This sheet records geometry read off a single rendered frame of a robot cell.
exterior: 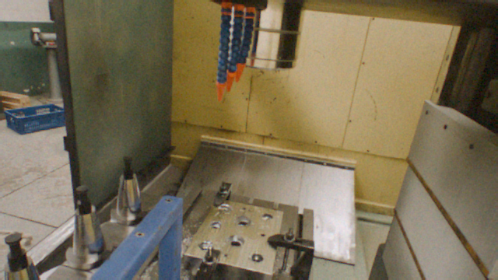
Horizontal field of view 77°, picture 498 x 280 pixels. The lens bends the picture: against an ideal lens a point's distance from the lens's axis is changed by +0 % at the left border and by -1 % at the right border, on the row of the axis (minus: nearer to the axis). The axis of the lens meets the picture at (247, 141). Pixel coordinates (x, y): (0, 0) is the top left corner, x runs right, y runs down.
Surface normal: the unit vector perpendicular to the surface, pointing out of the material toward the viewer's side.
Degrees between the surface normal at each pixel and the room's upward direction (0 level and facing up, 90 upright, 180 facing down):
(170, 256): 90
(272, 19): 90
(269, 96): 90
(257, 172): 24
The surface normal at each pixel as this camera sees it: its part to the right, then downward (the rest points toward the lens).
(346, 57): -0.20, 0.33
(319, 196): 0.01, -0.71
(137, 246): 0.11, -0.93
